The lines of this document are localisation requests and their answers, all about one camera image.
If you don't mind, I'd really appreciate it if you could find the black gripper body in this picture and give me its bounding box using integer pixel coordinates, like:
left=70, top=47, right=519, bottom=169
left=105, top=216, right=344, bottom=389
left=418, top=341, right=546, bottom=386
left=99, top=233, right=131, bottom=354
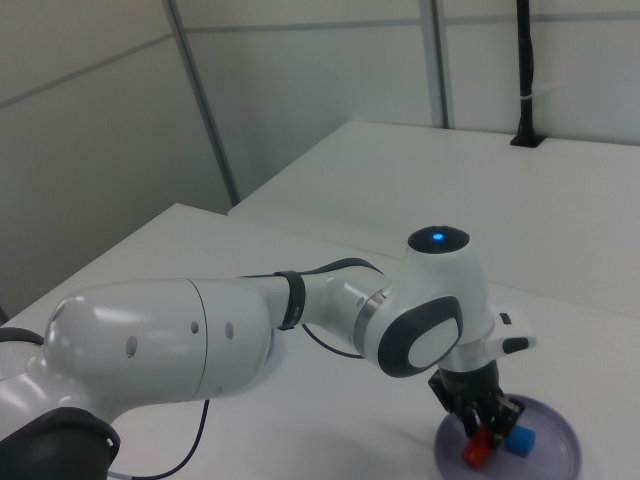
left=427, top=362, right=504, bottom=416

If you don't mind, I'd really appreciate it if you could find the blue cylinder block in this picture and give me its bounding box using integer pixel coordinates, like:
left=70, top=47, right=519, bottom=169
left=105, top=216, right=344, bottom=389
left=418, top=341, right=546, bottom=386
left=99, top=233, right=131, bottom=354
left=501, top=426, right=536, bottom=459

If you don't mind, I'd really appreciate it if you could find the red cylinder block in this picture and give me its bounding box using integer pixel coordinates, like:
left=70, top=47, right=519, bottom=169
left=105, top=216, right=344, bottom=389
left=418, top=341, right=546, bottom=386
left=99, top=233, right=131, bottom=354
left=460, top=426, right=492, bottom=470

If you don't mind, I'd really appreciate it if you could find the purple plate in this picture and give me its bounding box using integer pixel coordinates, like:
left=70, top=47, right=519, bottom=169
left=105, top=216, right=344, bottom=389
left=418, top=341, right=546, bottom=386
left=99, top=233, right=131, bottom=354
left=432, top=393, right=584, bottom=480

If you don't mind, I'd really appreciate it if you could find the white spare table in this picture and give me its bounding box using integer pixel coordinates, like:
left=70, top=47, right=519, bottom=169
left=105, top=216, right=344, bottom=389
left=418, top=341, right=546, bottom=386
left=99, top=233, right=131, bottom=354
left=227, top=121, right=640, bottom=321

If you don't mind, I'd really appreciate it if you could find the black pole with base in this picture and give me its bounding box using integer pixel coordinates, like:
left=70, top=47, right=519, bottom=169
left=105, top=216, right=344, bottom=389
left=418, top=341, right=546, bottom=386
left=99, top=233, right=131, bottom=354
left=509, top=0, right=546, bottom=149

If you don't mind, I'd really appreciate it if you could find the black cable strap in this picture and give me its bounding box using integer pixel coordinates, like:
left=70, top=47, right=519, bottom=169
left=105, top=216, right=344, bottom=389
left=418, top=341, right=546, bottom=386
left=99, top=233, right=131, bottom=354
left=273, top=269, right=307, bottom=332

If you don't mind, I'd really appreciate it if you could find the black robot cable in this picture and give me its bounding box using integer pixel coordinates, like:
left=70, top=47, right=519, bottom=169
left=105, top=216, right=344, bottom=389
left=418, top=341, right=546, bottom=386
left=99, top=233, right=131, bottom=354
left=107, top=322, right=366, bottom=480

